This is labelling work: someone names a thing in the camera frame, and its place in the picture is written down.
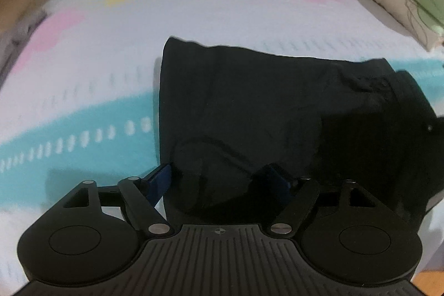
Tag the printed pastel blanket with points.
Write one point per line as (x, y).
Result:
(104, 56)

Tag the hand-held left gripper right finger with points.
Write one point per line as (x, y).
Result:
(275, 185)

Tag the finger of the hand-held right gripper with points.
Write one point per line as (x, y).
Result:
(414, 98)

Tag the black pants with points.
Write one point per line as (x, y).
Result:
(242, 101)

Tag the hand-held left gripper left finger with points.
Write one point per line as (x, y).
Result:
(158, 186)

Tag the grey cloth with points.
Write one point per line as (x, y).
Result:
(20, 34)

